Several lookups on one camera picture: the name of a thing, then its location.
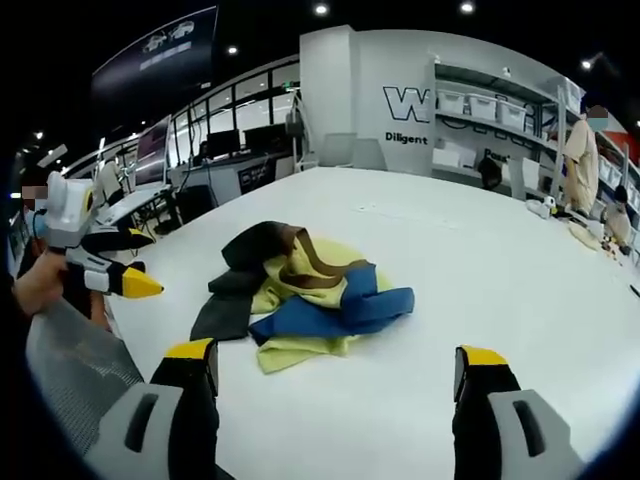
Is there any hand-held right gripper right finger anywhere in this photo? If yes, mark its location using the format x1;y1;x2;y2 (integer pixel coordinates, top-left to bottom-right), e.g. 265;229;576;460
452;344;586;480

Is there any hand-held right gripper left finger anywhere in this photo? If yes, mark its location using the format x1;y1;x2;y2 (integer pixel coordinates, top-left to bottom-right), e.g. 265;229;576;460
82;337;221;480

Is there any person's left hand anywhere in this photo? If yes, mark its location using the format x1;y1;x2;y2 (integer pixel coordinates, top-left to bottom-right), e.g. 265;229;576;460
13;248;70;317

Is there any person's head with face mask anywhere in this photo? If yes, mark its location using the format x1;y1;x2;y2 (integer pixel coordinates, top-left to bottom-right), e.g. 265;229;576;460
20;167;52;239

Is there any white desk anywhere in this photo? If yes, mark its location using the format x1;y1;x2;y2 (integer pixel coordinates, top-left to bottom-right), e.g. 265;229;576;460
93;183;175;227

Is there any grey mesh chair back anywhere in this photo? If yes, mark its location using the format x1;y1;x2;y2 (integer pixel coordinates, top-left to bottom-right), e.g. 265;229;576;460
24;298;147;451

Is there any large display screen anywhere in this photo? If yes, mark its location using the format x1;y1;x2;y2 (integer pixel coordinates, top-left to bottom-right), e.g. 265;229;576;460
133;115;173;187

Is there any white counter with dark panel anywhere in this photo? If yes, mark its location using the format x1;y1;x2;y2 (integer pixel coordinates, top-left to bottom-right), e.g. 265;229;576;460
182;148;297;202

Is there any black computer monitor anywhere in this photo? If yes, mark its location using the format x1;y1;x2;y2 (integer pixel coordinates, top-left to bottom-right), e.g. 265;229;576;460
206;128;242;161
243;123;287;156

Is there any large dark hanging banner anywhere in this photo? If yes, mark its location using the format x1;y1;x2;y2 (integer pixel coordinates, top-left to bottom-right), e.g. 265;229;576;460
91;4;220;107

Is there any beige cloth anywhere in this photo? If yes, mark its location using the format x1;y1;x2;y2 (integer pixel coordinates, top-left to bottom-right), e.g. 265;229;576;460
568;219;604;252

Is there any small white device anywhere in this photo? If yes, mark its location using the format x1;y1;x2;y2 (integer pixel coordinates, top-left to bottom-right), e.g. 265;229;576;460
524;195;559;219

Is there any grey upholstered chair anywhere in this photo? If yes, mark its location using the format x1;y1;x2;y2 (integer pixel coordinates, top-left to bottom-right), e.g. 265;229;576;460
352;138;389;172
319;131;355;169

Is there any black office chair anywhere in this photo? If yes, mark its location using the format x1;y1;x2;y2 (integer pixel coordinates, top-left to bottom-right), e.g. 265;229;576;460
476;156;504;192

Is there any white metal shelving rack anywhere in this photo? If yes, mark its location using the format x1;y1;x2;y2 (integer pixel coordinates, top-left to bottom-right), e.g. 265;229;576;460
430;57;587;204

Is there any row of white storage bins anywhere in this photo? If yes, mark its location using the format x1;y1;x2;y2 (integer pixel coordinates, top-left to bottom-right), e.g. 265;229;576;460
437;88;531;130

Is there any white ladder frame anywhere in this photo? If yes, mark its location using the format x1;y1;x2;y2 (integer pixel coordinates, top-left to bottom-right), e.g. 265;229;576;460
285;91;321;174

